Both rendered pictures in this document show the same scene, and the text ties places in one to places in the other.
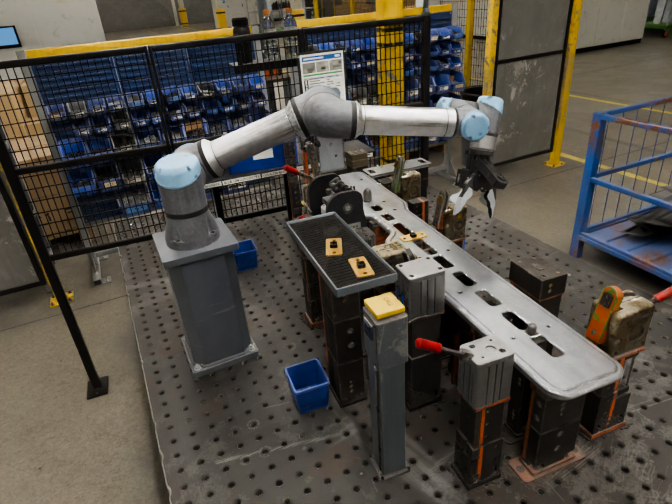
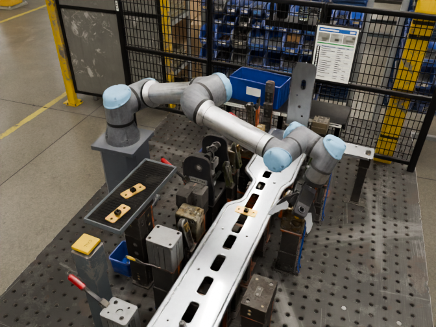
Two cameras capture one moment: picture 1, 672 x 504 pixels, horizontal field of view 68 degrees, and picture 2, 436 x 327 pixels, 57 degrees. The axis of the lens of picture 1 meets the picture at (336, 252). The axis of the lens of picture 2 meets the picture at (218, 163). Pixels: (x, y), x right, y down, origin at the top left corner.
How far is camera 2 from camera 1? 1.08 m
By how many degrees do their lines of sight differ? 36
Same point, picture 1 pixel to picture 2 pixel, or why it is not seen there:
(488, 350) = (119, 311)
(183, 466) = (49, 254)
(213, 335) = not seen: hidden behind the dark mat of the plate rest
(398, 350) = (87, 273)
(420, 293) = (154, 251)
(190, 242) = (109, 141)
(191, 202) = (114, 119)
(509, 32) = not seen: outside the picture
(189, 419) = (78, 233)
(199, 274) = (111, 161)
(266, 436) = not seen: hidden behind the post
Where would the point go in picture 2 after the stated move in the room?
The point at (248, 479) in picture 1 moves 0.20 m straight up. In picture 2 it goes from (58, 281) to (47, 248)
